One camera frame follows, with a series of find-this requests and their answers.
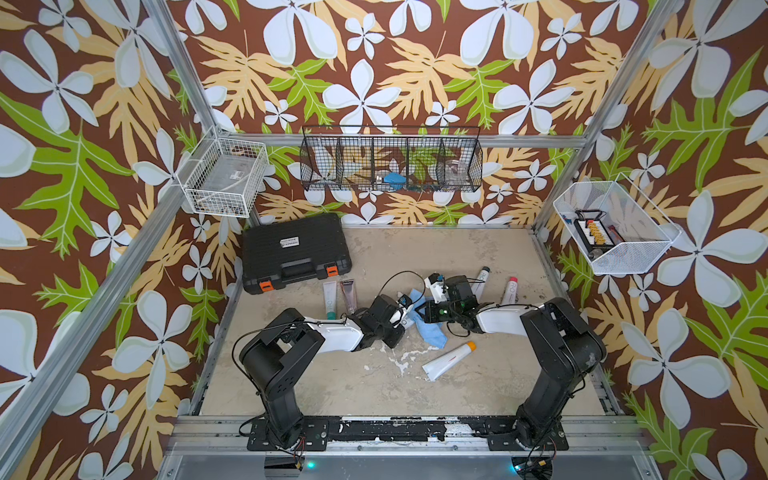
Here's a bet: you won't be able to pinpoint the silver purple toothpaste tube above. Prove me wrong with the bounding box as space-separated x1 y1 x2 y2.
340 279 358 315

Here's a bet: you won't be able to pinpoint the white tube grey cap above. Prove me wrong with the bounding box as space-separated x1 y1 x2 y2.
470 266 491 300

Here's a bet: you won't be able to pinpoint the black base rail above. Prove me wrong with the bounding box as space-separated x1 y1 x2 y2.
248 415 570 452

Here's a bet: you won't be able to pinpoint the white tube orange cap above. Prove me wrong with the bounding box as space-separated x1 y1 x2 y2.
422 341 477 382

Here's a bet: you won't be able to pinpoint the blue microfiber cloth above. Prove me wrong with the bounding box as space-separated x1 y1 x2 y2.
405 289 447 349

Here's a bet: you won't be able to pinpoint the black box yellow items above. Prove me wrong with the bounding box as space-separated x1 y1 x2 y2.
574 209 616 252

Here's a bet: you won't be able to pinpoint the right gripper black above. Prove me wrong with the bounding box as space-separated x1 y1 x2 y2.
413 299 461 323

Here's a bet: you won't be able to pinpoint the black tool case orange latches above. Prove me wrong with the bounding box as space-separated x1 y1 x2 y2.
242 213 352 295

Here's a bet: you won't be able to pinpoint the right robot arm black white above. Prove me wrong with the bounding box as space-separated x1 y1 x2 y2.
419 273 607 450

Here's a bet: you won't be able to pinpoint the white tube teal cap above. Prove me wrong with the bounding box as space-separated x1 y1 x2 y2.
323 281 337 320

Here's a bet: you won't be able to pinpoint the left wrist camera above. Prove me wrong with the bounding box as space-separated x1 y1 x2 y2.
397 292 413 324

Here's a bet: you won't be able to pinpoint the white tube pink cap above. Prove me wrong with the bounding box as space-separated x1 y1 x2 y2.
501 277 518 305

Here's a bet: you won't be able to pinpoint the black wire basket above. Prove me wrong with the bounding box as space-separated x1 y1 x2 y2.
299 125 484 193

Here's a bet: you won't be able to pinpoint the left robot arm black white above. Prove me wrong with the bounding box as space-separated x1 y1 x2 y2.
239 294 413 449

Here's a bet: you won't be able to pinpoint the blue object in basket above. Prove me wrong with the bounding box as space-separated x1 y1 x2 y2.
384 172 406 188

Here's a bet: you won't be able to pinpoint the white wire basket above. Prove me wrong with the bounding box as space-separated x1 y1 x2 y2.
178 128 270 218
554 174 682 276

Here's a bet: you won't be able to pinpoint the white wire basket left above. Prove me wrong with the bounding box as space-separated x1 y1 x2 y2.
178 128 270 218

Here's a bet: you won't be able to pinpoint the white wire basket right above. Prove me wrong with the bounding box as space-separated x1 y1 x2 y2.
554 174 682 276

